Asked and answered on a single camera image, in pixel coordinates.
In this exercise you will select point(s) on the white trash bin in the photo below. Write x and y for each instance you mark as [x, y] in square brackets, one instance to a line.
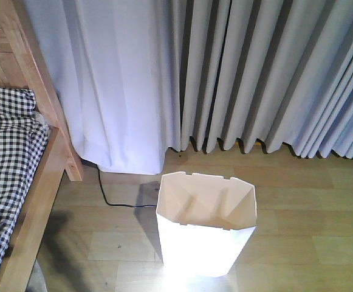
[204, 222]

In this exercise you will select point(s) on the light grey curtain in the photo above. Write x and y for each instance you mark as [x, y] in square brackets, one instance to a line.
[138, 77]

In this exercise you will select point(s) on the black white checkered bedding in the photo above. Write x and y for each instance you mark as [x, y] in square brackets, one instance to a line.
[24, 135]

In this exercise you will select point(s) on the grey round rug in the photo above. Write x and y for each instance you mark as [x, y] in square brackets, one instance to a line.
[36, 281]

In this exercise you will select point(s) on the wooden bed frame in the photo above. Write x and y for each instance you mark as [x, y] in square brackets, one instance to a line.
[22, 66]

